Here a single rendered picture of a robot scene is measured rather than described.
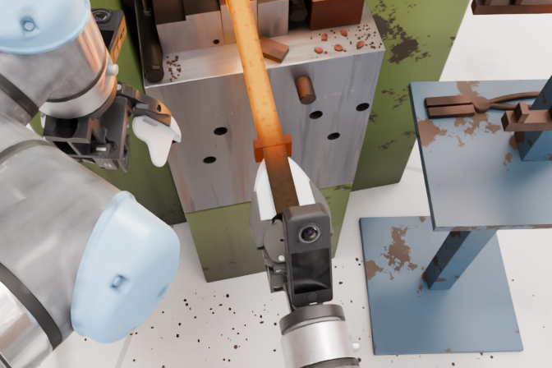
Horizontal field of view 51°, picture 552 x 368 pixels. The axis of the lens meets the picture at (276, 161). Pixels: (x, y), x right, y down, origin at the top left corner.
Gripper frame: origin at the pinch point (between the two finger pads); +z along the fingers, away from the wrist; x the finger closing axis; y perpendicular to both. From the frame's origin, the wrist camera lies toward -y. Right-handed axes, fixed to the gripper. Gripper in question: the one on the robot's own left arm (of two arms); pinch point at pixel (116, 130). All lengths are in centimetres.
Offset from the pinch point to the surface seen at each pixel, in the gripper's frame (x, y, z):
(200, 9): 7.8, -22.6, 10.0
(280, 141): 19.7, 0.0, -0.2
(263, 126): 17.5, -2.2, 1.3
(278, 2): 19.2, -24.6, 9.6
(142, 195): -10, -10, 88
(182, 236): 0, -2, 108
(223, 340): 15, 27, 99
